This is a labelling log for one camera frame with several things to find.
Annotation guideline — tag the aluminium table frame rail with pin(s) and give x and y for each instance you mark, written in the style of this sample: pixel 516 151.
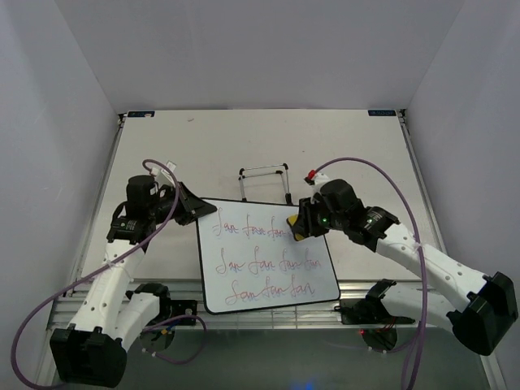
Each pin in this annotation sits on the aluminium table frame rail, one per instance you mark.
pixel 260 317

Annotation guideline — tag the black metal easel stand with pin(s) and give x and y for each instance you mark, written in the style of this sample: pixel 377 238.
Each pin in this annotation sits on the black metal easel stand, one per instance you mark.
pixel 274 178

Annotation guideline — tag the blue label sticker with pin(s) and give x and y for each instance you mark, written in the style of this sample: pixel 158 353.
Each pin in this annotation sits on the blue label sticker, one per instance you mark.
pixel 382 113
pixel 141 114

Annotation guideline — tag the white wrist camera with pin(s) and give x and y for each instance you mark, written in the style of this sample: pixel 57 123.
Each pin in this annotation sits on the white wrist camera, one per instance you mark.
pixel 316 180
pixel 163 176

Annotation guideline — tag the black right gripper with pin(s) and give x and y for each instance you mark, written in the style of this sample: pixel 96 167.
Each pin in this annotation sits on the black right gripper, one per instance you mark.
pixel 305 225

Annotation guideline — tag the blue label sticker left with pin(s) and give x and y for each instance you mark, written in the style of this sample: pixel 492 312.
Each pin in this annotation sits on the blue label sticker left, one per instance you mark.
pixel 141 114

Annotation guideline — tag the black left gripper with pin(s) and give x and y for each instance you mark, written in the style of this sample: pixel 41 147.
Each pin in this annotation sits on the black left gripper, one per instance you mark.
pixel 192 206

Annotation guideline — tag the blue label sticker right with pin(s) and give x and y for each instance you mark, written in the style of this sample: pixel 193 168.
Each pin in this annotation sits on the blue label sticker right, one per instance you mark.
pixel 382 113

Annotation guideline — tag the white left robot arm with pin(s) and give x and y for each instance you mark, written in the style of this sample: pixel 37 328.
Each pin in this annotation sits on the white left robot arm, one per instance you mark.
pixel 93 348

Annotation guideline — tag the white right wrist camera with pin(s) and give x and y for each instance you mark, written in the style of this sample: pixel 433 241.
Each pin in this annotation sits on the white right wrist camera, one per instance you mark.
pixel 316 180

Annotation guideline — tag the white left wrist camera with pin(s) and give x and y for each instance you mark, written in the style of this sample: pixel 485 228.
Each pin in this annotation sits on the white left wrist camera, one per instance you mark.
pixel 163 176

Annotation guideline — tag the yellow whiteboard eraser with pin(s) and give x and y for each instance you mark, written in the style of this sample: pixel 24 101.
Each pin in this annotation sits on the yellow whiteboard eraser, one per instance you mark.
pixel 296 228

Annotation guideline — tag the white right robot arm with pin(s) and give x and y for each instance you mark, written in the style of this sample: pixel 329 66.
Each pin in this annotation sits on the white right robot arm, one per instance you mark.
pixel 478 309

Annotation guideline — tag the white whiteboard black frame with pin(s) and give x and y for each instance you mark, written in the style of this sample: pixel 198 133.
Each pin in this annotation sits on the white whiteboard black frame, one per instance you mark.
pixel 250 260

